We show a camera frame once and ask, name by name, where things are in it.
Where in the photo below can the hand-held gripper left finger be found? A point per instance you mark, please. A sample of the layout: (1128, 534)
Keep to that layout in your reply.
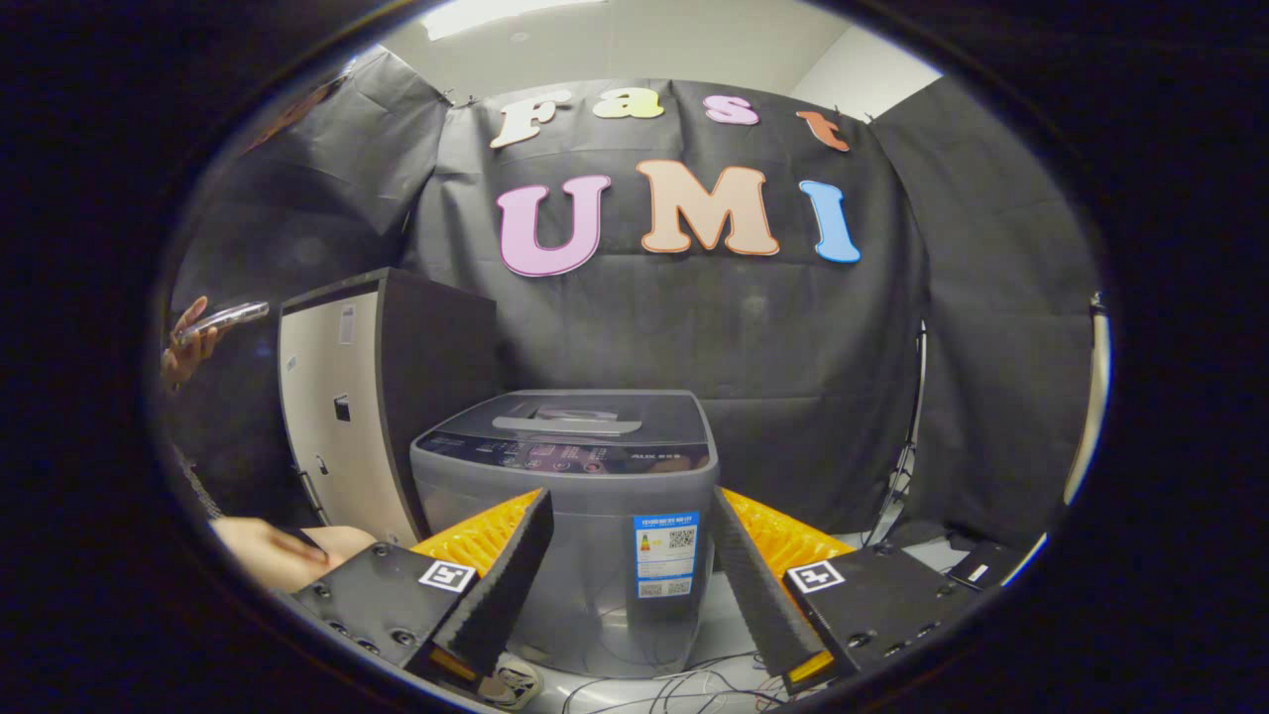
(506, 595)

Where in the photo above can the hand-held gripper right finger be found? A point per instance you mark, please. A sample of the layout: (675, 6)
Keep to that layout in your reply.
(763, 595)

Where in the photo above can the grey washing machine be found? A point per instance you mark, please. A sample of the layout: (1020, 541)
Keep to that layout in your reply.
(595, 555)

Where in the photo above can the dark washing machine lid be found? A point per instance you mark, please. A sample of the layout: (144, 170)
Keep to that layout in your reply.
(654, 421)

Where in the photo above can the person's shoe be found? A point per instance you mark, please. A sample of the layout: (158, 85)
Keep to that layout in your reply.
(514, 684)

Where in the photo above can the black box with white label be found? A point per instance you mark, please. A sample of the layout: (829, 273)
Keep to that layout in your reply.
(991, 560)

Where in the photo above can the beige and dark cabinet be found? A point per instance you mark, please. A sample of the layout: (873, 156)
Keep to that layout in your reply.
(327, 436)

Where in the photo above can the black backdrop cloth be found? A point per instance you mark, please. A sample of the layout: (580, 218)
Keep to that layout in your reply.
(793, 337)

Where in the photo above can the black tripod stand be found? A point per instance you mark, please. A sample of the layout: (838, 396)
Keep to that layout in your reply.
(921, 367)

